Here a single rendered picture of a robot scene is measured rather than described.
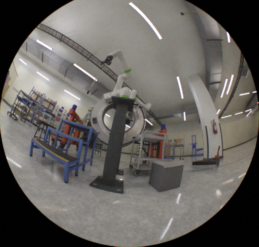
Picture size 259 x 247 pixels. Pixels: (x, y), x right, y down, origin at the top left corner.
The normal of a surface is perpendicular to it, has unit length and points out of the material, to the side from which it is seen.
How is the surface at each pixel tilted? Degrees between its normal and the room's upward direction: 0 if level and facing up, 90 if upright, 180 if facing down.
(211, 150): 90
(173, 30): 180
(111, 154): 90
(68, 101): 90
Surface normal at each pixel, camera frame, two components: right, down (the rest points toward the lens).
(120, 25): -0.15, 0.90
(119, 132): 0.07, -0.40
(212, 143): -0.61, -0.40
